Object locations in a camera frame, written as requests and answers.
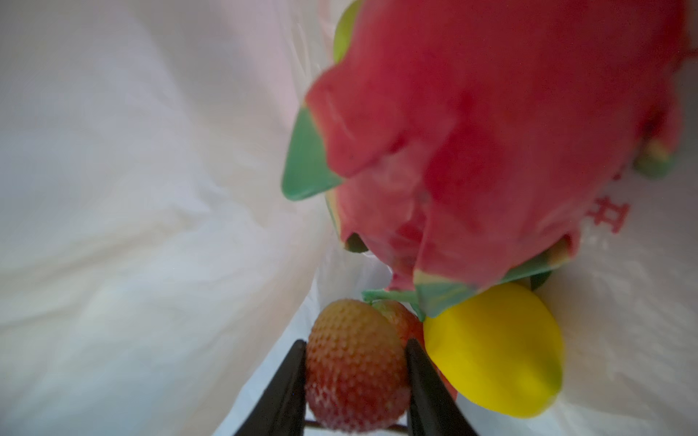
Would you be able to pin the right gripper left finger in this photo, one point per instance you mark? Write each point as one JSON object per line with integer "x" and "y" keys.
{"x": 282, "y": 406}

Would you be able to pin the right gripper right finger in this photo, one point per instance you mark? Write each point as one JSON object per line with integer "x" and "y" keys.
{"x": 432, "y": 411}

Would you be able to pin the small red toy strawberry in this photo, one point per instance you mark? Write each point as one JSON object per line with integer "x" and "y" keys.
{"x": 329, "y": 327}

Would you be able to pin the yellow toy lemon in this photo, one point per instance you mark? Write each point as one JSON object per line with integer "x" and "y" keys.
{"x": 502, "y": 350}

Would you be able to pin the pink plastic bag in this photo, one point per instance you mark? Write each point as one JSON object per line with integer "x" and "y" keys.
{"x": 153, "y": 276}

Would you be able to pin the red toy dragon fruit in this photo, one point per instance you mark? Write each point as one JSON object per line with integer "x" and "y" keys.
{"x": 462, "y": 142}

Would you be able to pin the green toy pear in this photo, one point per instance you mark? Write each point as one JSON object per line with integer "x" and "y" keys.
{"x": 344, "y": 30}

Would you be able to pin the red toy peach bottom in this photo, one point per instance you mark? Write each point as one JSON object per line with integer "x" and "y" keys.
{"x": 406, "y": 327}

